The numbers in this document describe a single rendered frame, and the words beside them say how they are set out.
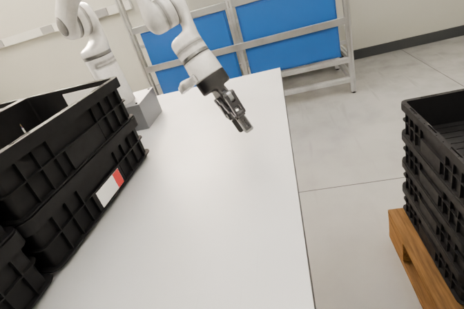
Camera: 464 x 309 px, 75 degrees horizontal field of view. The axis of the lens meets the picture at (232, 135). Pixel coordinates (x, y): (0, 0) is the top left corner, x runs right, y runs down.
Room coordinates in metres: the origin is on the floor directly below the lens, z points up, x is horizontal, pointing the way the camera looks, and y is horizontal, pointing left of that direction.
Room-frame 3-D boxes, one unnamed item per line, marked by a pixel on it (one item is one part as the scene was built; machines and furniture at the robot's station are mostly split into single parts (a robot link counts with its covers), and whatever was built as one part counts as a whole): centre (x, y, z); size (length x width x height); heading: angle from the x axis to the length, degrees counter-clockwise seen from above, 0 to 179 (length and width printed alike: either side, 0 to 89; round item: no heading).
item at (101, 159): (0.63, 0.43, 0.76); 0.40 x 0.30 x 0.12; 163
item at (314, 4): (2.38, -0.65, 0.60); 0.72 x 0.03 x 0.56; 77
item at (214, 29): (2.56, 0.13, 0.60); 0.72 x 0.03 x 0.56; 77
